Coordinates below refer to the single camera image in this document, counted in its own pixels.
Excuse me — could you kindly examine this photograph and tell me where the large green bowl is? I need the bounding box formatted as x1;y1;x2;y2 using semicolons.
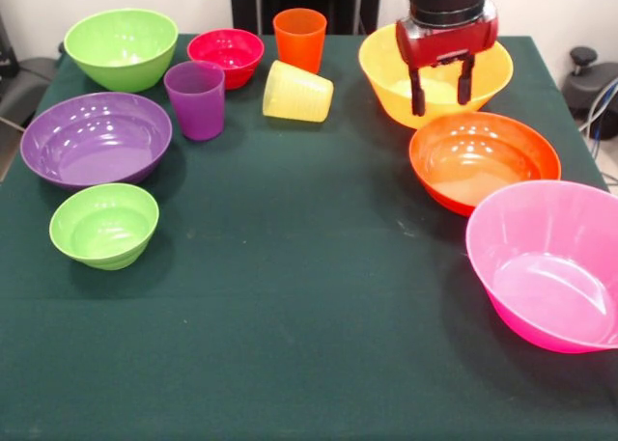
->
63;8;180;94

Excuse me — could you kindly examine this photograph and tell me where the dark green tablecloth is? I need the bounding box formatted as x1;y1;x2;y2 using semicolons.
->
0;34;618;441

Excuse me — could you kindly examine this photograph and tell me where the red bowl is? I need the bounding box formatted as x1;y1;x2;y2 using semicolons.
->
186;28;266;91

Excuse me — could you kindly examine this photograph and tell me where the black round equipment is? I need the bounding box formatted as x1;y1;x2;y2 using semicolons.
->
562;46;618;120

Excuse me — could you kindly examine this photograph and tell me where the dark grey chair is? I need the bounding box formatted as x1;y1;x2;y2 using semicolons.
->
0;11;64;128

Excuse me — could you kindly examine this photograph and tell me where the orange cup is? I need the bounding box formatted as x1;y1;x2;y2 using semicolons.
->
272;8;328;75

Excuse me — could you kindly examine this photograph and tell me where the purple cup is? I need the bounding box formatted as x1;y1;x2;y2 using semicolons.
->
163;60;227;142

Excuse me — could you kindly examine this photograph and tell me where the yellow bowl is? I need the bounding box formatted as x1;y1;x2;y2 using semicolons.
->
357;23;515;130

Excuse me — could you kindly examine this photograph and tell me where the purple bowl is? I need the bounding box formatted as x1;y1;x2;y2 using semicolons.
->
19;91;174;192

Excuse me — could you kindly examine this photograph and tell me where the small green bowl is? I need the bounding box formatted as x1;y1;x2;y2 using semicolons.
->
48;182;160;271

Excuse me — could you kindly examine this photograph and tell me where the grey blue cable bundle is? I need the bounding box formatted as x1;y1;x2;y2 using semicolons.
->
578;76;618;143

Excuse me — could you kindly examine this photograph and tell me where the pink bowl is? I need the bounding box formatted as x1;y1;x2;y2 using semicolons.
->
464;179;618;354

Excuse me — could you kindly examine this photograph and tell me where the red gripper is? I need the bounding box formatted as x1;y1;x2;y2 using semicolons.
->
394;0;500;117

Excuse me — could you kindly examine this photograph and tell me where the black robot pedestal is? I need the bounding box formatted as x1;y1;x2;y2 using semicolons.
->
229;0;383;37

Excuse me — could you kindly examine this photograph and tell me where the yellow cup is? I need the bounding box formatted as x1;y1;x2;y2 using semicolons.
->
262;59;335;124

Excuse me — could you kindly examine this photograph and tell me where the orange bowl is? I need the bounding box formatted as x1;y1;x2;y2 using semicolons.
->
408;111;563;218

